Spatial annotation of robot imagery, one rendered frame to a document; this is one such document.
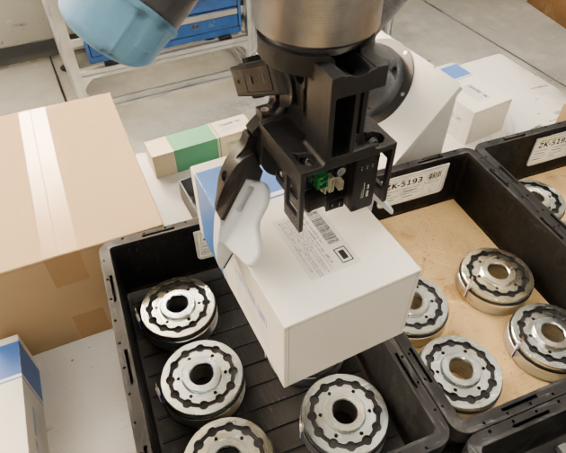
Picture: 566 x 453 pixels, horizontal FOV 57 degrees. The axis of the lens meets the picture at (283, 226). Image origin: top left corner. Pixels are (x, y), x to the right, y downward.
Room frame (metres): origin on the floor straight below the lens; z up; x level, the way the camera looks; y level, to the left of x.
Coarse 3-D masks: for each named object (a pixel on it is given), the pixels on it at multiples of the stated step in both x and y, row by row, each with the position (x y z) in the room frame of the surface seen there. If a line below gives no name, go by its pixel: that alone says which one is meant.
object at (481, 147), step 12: (564, 120) 0.76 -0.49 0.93; (528, 132) 0.72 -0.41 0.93; (540, 132) 0.72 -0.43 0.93; (480, 144) 0.69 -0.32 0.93; (492, 144) 0.69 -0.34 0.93; (504, 144) 0.69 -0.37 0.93; (504, 168) 0.63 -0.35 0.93; (516, 180) 0.60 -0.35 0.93; (528, 192) 0.57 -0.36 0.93; (540, 204) 0.55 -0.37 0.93; (552, 216) 0.52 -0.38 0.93; (564, 228) 0.50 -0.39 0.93
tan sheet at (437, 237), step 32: (384, 224) 0.60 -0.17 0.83; (416, 224) 0.60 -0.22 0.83; (448, 224) 0.60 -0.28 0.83; (416, 256) 0.53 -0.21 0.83; (448, 256) 0.53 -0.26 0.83; (448, 288) 0.47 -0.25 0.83; (448, 320) 0.41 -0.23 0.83; (480, 320) 0.41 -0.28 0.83; (512, 384) 0.32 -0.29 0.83; (544, 384) 0.32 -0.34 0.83
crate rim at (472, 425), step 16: (416, 160) 0.65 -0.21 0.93; (432, 160) 0.65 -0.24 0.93; (480, 160) 0.65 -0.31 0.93; (496, 176) 0.61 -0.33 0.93; (512, 192) 0.57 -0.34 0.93; (528, 208) 0.54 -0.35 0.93; (544, 224) 0.51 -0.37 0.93; (560, 240) 0.47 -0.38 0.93; (400, 336) 0.32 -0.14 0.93; (416, 352) 0.30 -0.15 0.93; (416, 368) 0.28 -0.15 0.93; (432, 384) 0.27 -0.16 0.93; (560, 384) 0.27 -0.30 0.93; (512, 400) 0.25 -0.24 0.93; (528, 400) 0.25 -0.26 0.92; (544, 400) 0.25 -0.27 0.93; (448, 416) 0.23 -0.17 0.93; (480, 416) 0.23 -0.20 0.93; (496, 416) 0.23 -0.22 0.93; (512, 416) 0.23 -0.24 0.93; (464, 432) 0.21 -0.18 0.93
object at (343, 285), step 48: (288, 240) 0.29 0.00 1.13; (336, 240) 0.29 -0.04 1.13; (384, 240) 0.29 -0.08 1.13; (240, 288) 0.28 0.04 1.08; (288, 288) 0.24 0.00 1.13; (336, 288) 0.24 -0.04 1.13; (384, 288) 0.24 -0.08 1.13; (288, 336) 0.20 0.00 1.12; (336, 336) 0.22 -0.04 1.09; (384, 336) 0.25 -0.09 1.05; (288, 384) 0.20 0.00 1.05
